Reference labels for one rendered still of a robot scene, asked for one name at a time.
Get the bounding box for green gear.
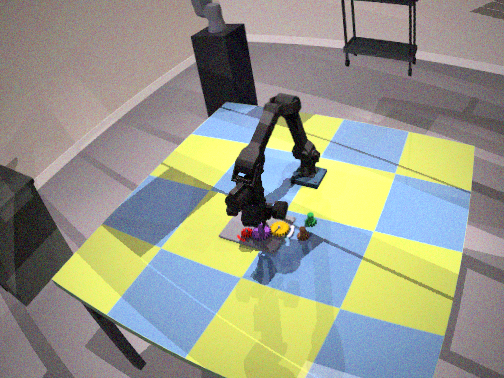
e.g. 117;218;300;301
305;213;317;227

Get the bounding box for red gear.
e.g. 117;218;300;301
241;228;253;239

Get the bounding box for purple gear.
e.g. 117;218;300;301
252;223;272;240

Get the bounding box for brown gear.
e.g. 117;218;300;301
296;226;310;241

